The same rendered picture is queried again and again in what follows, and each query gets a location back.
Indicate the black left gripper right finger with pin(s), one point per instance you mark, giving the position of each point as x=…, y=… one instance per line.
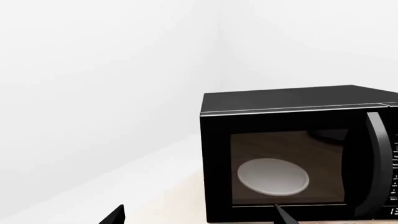
x=285, y=217

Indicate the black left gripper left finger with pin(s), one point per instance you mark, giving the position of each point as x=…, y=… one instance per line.
x=115, y=217

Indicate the black microwave oven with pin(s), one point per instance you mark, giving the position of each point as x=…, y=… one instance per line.
x=280, y=121

